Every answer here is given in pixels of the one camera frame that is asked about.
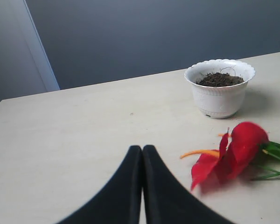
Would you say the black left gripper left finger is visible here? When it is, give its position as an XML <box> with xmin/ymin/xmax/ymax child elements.
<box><xmin>59</xmin><ymin>146</ymin><xmax>142</xmax><ymax>224</ymax></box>

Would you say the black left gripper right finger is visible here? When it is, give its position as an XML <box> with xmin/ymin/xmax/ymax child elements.
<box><xmin>142</xmin><ymin>145</ymin><xmax>231</xmax><ymax>224</ymax></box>

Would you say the white scalloped flower pot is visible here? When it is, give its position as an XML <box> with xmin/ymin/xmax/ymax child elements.
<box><xmin>184</xmin><ymin>59</ymin><xmax>255</xmax><ymax>119</ymax></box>

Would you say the red artificial flower green stem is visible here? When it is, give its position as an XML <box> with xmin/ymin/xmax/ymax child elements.
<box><xmin>181</xmin><ymin>121</ymin><xmax>280</xmax><ymax>191</ymax></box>

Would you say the dark soil in pot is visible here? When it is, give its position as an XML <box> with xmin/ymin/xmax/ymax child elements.
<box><xmin>196</xmin><ymin>72</ymin><xmax>244</xmax><ymax>87</ymax></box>

